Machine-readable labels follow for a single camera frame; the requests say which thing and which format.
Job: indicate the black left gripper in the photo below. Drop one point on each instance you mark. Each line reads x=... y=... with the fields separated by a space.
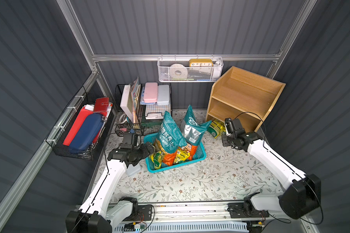
x=147 y=150

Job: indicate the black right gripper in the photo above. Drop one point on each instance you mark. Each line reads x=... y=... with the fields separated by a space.
x=226 y=139

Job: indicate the yellow green bag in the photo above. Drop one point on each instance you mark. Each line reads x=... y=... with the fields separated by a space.
x=156 y=159
x=216 y=128
x=182 y=156

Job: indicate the teal plastic basket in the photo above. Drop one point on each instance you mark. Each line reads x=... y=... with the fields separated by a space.
x=199 y=155

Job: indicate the teal fertilizer bag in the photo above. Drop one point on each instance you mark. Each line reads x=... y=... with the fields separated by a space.
x=169 y=139
x=192 y=132

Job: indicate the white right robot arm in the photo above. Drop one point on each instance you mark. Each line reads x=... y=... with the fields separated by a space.
x=301 y=192

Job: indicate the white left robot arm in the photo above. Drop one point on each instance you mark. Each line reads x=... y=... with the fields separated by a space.
x=108 y=186

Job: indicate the wooden shelf unit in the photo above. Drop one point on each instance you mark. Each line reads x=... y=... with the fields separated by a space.
x=244 y=95

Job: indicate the light blue plastic case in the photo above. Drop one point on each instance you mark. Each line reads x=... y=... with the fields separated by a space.
x=132 y=170

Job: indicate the checkered cloth pouch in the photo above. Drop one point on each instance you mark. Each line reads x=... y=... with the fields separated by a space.
x=154 y=112

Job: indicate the blue zip pouch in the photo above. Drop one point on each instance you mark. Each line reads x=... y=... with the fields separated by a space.
x=87 y=133

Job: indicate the white canvas board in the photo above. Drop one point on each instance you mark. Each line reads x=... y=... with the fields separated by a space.
x=127 y=103

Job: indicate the dark red notebook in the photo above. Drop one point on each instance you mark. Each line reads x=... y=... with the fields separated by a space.
x=101 y=105

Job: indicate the red folder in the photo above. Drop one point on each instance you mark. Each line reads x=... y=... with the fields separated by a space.
x=82 y=115

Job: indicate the pink pencil case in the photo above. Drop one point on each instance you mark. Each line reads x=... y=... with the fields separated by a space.
x=150 y=93

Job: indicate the light blue pencil case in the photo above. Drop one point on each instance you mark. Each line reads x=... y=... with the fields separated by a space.
x=163 y=97

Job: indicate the yellow digital clock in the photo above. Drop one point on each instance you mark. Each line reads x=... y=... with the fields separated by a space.
x=201 y=63

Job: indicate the white tape roll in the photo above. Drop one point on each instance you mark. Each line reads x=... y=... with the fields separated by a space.
x=178 y=71

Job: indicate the black wire desk organizer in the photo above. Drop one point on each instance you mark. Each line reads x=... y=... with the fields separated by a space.
x=141 y=126

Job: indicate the black wire wall basket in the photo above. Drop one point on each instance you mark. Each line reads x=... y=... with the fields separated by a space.
x=57 y=136

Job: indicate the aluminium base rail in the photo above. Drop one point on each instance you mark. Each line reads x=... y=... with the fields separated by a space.
x=199 y=211

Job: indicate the white wire wall basket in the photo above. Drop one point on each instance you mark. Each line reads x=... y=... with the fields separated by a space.
x=195 y=74

